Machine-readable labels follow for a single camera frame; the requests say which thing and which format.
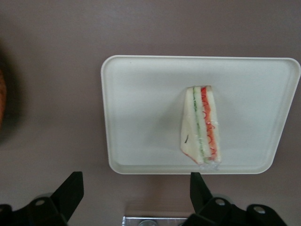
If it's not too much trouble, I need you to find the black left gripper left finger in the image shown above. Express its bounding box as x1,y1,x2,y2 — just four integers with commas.
52,171,84,222

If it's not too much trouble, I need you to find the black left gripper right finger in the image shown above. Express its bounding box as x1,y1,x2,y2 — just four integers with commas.
190,172,214,214

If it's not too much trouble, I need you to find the triangle sandwich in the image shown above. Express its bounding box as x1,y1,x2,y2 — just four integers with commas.
180,85,222,170

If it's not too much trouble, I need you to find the beige rectangular tray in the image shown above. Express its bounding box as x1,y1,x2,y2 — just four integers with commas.
100,55,301,175

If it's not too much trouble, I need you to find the round brown wicker basket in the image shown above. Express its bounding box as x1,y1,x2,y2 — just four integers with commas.
0,68,7,132

